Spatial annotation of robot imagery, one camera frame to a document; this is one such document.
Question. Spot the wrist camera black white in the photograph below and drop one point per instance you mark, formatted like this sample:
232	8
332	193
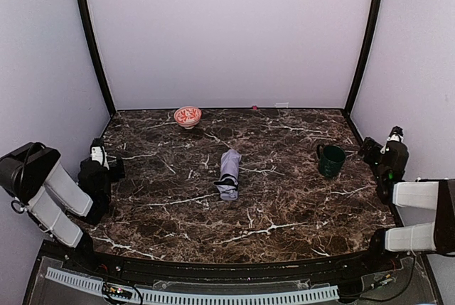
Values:
98	153
395	138

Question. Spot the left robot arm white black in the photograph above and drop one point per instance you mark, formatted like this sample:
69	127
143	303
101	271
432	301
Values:
40	186

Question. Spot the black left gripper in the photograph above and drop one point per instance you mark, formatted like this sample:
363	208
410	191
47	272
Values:
114	167

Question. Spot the right black corner post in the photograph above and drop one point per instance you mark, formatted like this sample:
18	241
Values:
363	56

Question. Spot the black corner post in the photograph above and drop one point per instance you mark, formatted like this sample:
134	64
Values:
363	56
95	56

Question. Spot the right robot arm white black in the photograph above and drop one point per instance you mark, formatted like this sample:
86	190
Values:
388	162

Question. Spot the lavender folding umbrella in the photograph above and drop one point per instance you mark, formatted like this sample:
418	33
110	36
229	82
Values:
228	185

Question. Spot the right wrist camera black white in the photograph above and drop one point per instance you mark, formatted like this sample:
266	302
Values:
395	138

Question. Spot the red patterned ceramic bowl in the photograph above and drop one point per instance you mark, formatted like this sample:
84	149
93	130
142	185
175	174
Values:
187	117

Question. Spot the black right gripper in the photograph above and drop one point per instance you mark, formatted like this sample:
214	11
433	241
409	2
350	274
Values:
370	148

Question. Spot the white slotted cable duct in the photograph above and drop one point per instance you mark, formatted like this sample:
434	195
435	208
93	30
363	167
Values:
191	293

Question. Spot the small circuit board with wires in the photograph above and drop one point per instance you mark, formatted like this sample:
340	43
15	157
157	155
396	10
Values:
119	294

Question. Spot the dark green mug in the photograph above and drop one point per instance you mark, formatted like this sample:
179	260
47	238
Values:
330	160

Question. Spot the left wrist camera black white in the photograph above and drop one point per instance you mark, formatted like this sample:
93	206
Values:
98	153

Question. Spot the left black corner post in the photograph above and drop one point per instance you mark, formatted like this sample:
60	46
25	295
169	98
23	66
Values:
95	56

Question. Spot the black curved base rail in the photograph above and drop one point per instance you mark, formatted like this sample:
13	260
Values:
147	271

